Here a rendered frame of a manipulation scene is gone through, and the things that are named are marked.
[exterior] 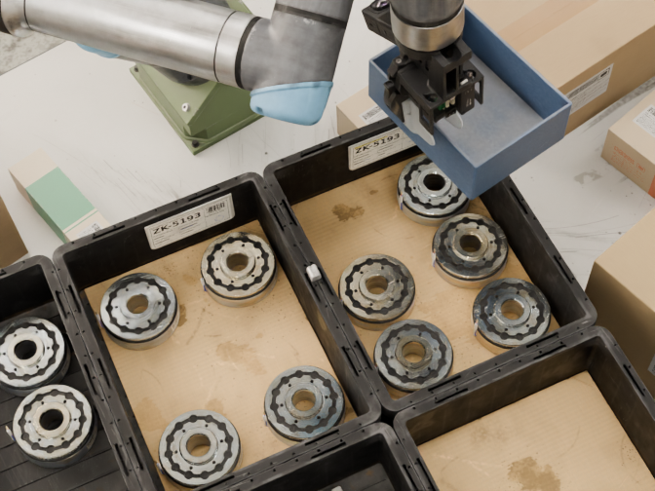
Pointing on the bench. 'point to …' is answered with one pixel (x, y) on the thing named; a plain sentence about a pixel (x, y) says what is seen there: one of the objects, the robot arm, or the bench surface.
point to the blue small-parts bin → (487, 113)
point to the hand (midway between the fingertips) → (421, 120)
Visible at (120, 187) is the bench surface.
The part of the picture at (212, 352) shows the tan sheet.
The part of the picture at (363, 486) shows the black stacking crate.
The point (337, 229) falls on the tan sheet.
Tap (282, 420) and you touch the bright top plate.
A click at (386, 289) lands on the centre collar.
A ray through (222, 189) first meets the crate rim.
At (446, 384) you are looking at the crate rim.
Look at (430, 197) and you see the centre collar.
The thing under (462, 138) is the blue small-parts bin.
